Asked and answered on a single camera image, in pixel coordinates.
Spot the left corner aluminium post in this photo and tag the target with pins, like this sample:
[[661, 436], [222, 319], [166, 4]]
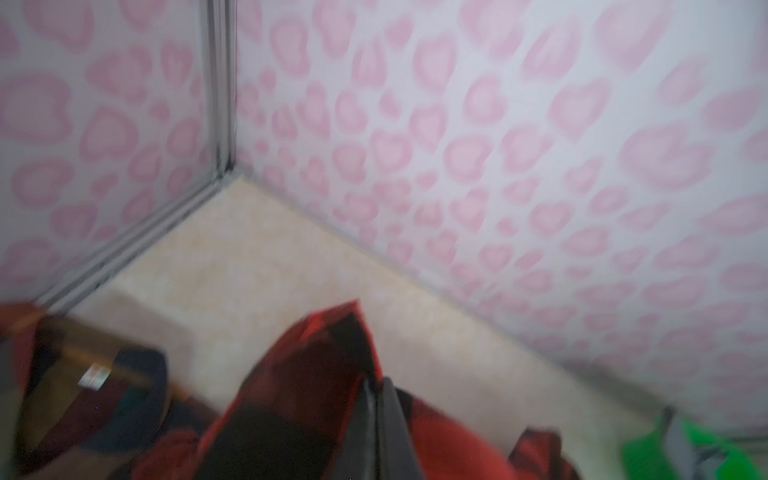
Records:
[[219, 32]]

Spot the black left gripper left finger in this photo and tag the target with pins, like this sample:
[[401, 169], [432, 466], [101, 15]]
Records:
[[357, 458]]

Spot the green plastic basket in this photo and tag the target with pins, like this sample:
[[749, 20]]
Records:
[[644, 458]]

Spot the grey shirt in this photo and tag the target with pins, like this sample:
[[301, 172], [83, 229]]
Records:
[[688, 461]]

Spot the red black plaid shirt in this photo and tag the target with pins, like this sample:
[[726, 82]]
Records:
[[289, 416]]

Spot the folded brown plaid shirt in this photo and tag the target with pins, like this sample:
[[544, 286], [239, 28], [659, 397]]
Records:
[[81, 403]]

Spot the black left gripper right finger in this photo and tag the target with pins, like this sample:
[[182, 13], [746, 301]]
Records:
[[396, 456]]

